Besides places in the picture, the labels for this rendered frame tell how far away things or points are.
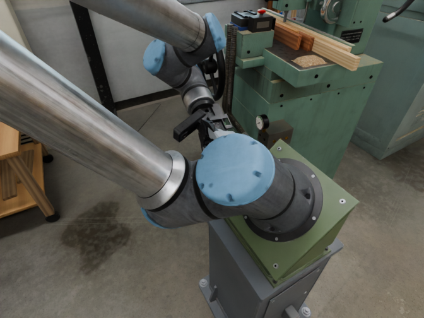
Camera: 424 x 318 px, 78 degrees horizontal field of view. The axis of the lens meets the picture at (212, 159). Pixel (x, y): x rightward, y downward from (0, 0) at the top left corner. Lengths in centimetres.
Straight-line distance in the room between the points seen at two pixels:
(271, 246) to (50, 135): 55
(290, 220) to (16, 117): 57
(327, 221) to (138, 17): 59
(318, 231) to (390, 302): 89
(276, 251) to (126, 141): 46
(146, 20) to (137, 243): 117
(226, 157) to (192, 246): 97
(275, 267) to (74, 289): 102
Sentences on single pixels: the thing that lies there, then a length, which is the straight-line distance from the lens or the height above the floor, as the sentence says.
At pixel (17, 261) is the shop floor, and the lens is 170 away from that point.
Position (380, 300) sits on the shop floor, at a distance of 152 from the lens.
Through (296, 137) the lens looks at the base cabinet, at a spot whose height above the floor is 49.
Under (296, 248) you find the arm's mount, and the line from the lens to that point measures 70.
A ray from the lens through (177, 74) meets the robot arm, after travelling 79.
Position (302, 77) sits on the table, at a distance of 95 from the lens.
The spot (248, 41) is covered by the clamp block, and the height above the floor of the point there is 93.
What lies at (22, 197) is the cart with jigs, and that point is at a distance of 171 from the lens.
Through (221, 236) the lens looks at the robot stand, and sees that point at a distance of 82.
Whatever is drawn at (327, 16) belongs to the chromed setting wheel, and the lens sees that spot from 122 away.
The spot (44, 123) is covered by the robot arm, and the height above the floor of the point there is 103.
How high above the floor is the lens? 124
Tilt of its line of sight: 41 degrees down
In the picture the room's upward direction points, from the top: straight up
